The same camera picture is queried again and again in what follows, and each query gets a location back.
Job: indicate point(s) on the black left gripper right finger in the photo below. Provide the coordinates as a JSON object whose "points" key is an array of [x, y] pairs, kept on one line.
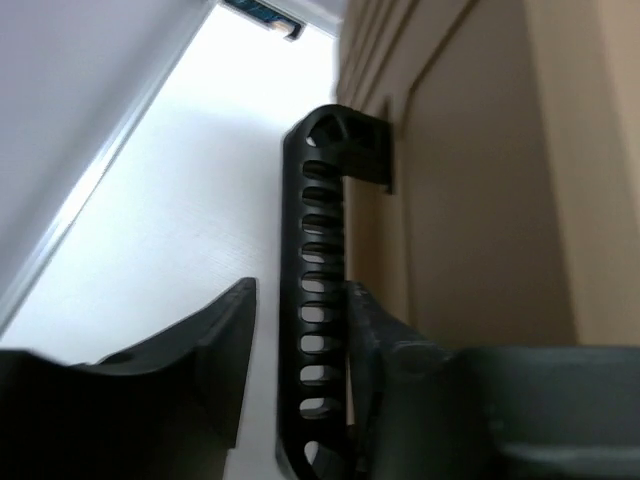
{"points": [[425, 412]]}

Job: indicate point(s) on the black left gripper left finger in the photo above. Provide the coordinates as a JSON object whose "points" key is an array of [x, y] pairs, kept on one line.
{"points": [[168, 407]]}

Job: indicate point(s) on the tan plastic toolbox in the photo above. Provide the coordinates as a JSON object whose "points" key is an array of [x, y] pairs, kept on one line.
{"points": [[514, 215]]}

